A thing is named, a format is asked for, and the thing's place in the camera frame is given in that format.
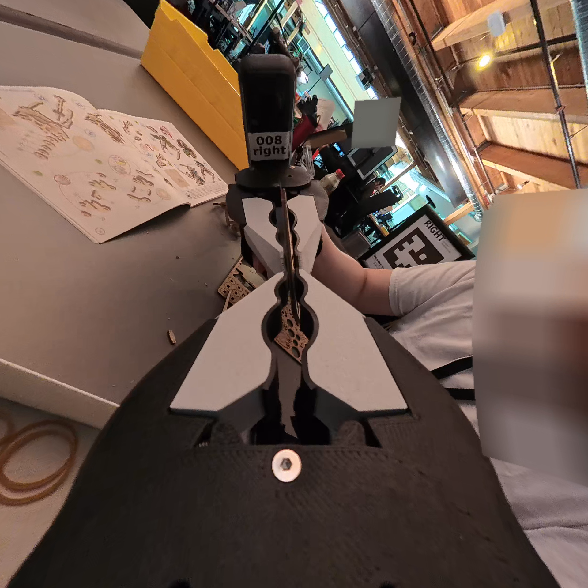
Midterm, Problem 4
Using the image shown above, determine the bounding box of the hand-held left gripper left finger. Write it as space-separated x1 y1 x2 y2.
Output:
170 271 283 445

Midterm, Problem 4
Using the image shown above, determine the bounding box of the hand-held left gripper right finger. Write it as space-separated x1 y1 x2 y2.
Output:
300 270 409 445

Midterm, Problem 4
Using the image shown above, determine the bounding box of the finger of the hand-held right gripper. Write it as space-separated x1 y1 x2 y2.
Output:
241 198 286 276
293 197 323 273

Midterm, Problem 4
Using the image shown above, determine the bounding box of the laser-cut wooden sheet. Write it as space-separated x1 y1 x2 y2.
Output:
217 256 309 364

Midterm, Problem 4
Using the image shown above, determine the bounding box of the person's right forearm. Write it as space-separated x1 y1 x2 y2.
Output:
315 227 397 318

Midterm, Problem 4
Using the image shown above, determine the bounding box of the yellow plastic bin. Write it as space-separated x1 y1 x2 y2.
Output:
140 0 251 171

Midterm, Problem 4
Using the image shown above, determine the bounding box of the person's white shirt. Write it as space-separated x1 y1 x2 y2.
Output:
388 259 588 588

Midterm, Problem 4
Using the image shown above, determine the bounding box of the black framed marker sign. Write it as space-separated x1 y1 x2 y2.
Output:
358 204 476 272

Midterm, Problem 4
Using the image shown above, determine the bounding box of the white cardboard tray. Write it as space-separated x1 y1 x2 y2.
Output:
0 357 120 588

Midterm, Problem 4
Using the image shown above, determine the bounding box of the illustrated instruction booklet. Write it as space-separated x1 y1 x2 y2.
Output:
0 85 229 244

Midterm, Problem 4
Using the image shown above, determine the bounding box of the pile of rubber bands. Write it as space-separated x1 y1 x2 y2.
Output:
0 406 79 506

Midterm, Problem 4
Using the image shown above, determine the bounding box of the black shoulder strap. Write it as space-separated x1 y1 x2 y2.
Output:
431 356 475 401

